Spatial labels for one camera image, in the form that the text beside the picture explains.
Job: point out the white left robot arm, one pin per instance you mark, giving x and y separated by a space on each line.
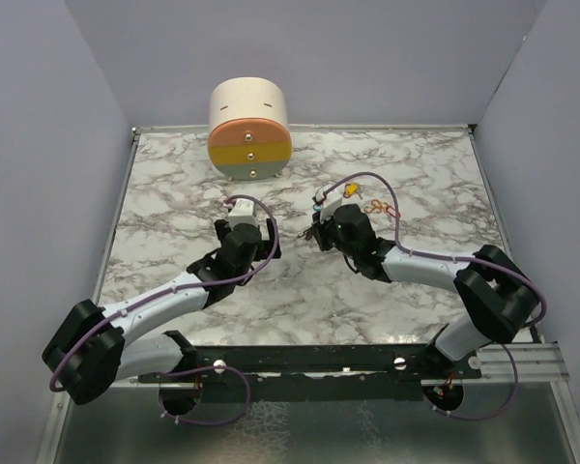
88 351

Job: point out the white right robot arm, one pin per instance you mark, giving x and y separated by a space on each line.
497 297

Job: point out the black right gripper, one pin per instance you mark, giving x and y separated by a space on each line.
319 229

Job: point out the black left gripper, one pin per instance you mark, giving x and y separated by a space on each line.
265 248

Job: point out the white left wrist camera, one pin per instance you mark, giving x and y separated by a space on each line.
241 211

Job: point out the round three-drawer mini cabinet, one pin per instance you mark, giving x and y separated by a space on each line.
249 137

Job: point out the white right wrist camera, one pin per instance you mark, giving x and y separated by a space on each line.
330 198

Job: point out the yellow key tag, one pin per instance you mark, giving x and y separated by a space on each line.
352 190

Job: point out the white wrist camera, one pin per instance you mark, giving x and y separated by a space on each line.
241 211
330 198

